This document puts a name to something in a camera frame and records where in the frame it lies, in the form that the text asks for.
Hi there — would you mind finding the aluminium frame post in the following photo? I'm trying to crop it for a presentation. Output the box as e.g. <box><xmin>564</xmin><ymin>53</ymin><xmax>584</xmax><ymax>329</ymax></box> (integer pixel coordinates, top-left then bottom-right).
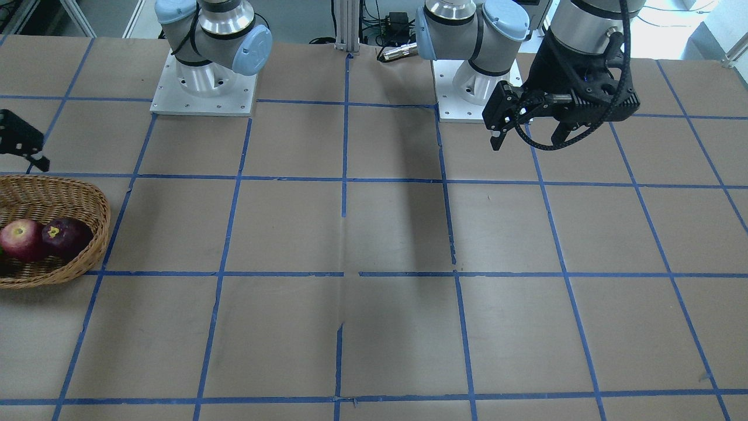
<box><xmin>332</xmin><ymin>1</ymin><xmax>361</xmax><ymax>56</ymax></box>

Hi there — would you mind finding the dark red apple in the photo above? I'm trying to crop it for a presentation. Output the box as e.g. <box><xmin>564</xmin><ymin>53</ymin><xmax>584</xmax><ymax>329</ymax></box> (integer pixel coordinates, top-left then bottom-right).
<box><xmin>41</xmin><ymin>218</ymin><xmax>94</xmax><ymax>261</ymax></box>

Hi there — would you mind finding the woven wicker basket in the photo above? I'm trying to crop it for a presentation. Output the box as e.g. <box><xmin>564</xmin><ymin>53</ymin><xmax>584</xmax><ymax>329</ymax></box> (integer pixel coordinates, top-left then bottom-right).
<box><xmin>1</xmin><ymin>175</ymin><xmax>110</xmax><ymax>289</ymax></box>

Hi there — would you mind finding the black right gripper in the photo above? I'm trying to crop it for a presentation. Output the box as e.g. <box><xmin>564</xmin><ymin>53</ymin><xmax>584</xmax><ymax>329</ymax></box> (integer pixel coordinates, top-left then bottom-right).
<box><xmin>1</xmin><ymin>109</ymin><xmax>50</xmax><ymax>172</ymax></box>

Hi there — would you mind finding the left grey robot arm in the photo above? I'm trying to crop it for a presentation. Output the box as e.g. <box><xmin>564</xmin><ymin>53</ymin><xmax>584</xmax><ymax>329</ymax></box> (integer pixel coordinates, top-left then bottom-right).
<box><xmin>414</xmin><ymin>1</ymin><xmax>646</xmax><ymax>151</ymax></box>

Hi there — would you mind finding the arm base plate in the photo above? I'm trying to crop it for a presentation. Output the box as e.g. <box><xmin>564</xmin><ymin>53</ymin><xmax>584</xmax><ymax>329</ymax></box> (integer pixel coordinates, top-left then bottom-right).
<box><xmin>432</xmin><ymin>60</ymin><xmax>522</xmax><ymax>123</ymax></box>
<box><xmin>150</xmin><ymin>51</ymin><xmax>258</xmax><ymax>118</ymax></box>

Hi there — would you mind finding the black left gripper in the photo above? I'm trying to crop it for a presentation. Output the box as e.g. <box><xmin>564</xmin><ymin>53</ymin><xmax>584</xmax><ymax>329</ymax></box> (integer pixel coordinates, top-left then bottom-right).
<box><xmin>483</xmin><ymin>32</ymin><xmax>641</xmax><ymax>151</ymax></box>

